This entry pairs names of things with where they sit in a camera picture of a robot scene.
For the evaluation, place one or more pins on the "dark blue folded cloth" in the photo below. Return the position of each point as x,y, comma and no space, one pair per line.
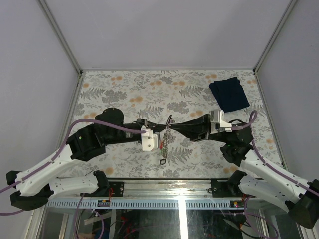
229,94

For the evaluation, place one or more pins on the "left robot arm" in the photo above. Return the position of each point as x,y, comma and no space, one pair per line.
36,186

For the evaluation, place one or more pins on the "large metal keyring disc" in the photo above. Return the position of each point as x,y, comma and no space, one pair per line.
166,136

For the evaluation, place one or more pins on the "white slotted cable duct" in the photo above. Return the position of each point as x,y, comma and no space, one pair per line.
169,204

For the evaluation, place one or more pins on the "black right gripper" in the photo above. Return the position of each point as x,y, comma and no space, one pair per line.
198,129

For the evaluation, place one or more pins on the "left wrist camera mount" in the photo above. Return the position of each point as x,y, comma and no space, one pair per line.
149,139

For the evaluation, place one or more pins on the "metal base rail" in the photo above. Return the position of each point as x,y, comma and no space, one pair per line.
174,188

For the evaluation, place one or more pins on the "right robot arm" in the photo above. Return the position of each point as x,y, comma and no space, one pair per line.
257,176

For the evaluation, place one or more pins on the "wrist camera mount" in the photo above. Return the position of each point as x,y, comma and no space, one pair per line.
149,139
217,123

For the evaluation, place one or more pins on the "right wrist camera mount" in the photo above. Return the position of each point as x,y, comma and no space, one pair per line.
217,123

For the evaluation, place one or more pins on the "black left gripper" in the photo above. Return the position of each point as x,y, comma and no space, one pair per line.
157,128

